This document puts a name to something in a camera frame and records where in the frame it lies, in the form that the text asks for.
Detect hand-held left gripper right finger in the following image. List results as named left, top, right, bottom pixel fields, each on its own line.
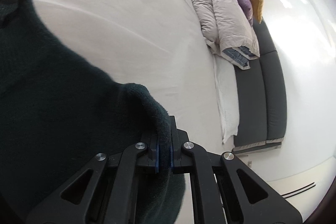
left=169, top=115, right=303, bottom=224

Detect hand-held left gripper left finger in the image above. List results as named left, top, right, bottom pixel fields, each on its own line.
left=26, top=132, right=160, bottom=224

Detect dark green sweater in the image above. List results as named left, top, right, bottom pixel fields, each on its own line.
left=0, top=0, right=186, bottom=224

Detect dark grey upholstered bench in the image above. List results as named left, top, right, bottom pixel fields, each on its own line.
left=232, top=17, right=288, bottom=155

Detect bed with white sheet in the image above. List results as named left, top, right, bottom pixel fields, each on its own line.
left=0, top=0, right=241, bottom=224

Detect grey folded duvet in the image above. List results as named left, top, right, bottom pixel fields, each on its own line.
left=175, top=0, right=261, bottom=71

